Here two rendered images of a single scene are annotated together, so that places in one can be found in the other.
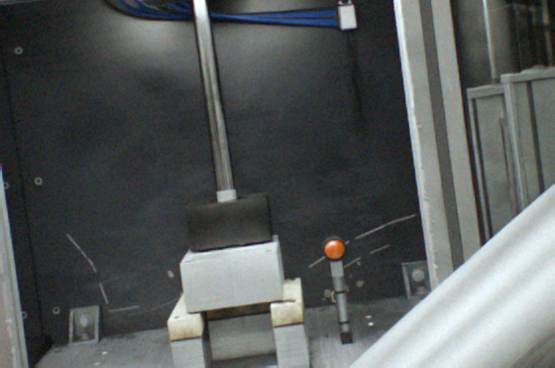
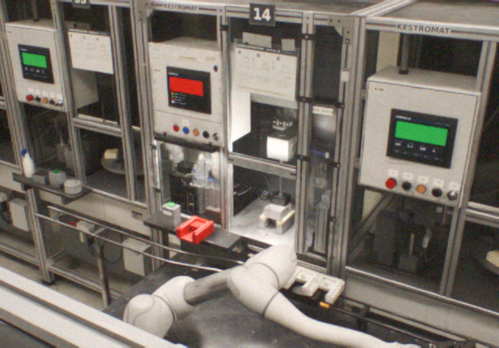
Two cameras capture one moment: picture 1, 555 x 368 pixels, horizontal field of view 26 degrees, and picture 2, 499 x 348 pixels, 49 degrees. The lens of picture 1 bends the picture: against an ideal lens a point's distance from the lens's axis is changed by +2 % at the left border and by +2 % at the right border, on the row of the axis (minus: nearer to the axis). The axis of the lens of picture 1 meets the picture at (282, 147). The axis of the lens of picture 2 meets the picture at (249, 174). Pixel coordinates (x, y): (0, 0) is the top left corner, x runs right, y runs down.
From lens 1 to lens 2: 1.88 m
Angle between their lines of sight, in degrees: 36
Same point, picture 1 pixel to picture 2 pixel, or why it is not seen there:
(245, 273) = (273, 214)
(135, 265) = (276, 187)
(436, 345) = (219, 277)
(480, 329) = (221, 278)
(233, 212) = (278, 199)
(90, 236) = (269, 179)
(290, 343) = (279, 228)
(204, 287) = (266, 213)
